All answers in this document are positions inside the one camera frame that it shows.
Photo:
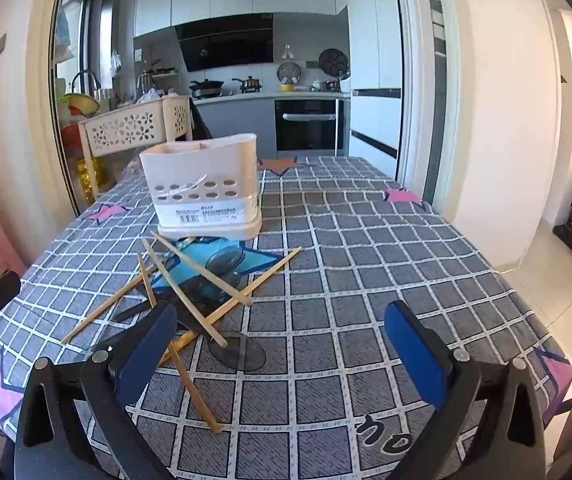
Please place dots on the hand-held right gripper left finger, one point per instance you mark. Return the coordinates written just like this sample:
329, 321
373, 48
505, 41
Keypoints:
146, 360

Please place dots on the hanging plastic bag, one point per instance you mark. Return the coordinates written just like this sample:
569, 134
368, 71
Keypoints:
116, 62

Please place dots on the green plastic basin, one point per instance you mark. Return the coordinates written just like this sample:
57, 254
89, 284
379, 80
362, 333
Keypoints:
83, 104

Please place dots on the silver round steamer rack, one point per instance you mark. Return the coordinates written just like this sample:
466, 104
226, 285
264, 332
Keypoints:
288, 72

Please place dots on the grey checked star tablecloth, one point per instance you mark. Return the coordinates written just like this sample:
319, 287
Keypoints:
346, 270

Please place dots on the curved kitchen faucet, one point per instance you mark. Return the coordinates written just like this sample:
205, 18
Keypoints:
84, 73

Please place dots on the dark translucent plastic spoon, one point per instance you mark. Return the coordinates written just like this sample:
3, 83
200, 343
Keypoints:
241, 355
216, 287
228, 260

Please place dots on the cream flower cutout chair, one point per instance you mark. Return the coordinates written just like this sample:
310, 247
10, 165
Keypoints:
126, 130

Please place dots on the black built-in oven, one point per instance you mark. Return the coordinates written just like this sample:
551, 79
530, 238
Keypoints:
306, 130

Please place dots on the white plastic utensil holder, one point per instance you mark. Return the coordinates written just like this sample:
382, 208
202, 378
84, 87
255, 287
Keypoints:
206, 210

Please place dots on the black range hood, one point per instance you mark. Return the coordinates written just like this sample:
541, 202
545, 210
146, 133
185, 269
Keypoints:
226, 47

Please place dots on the black wok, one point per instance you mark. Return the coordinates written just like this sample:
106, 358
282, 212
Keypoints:
206, 86

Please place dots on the black round splatter screen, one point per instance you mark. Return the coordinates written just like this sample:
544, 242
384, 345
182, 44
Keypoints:
333, 62

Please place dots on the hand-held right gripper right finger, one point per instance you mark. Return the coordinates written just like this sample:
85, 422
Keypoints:
413, 355

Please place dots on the grey kitchen counter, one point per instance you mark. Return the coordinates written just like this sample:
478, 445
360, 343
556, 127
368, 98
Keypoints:
236, 120

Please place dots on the steel cooking pot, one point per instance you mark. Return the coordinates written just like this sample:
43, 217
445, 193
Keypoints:
250, 84

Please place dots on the gold foil bundle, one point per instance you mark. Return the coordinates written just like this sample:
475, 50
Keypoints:
87, 175

